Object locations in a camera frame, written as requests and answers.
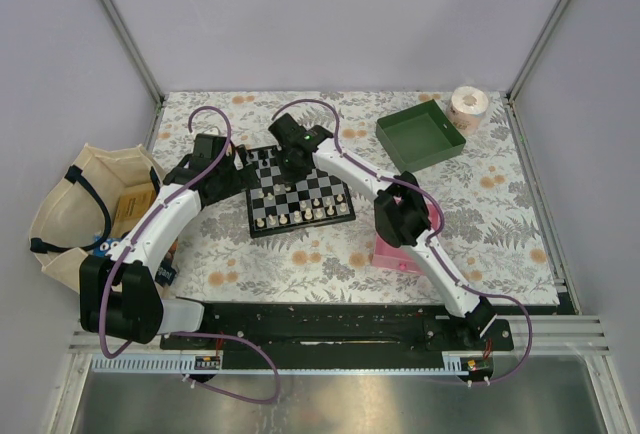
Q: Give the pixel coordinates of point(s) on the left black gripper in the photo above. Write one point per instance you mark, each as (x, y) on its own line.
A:
(244, 179)

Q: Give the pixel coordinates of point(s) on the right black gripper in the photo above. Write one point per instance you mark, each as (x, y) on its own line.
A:
(286, 176)

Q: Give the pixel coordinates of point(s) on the black and grey chessboard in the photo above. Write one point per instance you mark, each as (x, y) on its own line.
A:
(275, 207)

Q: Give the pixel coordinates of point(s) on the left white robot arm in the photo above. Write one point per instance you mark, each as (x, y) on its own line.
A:
(119, 296)

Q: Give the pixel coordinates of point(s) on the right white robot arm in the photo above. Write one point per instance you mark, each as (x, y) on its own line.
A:
(401, 214)

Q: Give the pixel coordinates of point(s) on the floral tablecloth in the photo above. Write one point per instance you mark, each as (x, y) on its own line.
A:
(491, 231)

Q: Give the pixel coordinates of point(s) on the green plastic box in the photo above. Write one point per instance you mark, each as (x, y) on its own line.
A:
(419, 137)

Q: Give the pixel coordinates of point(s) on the pink plastic box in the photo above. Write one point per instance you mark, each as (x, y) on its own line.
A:
(387, 257)

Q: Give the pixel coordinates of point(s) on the beige tote bag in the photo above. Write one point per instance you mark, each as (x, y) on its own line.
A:
(78, 210)

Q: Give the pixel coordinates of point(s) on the tape roll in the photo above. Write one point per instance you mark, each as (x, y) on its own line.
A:
(467, 108)

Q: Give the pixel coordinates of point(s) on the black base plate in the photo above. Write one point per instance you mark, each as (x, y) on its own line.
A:
(420, 326)

